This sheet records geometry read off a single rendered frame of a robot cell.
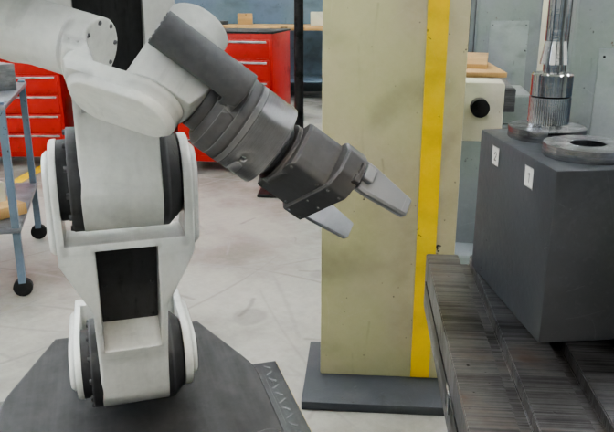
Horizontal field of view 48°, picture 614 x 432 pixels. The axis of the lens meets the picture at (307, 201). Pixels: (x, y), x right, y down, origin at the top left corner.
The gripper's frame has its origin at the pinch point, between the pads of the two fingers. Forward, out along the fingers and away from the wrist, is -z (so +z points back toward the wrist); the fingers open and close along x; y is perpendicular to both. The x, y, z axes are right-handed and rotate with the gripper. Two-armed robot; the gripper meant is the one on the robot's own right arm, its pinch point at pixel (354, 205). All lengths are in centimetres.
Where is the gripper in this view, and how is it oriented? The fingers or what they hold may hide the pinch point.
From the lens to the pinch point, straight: 73.0
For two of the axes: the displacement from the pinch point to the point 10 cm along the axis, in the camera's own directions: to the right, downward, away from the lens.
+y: 3.8, -8.0, 4.6
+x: 5.0, -2.5, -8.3
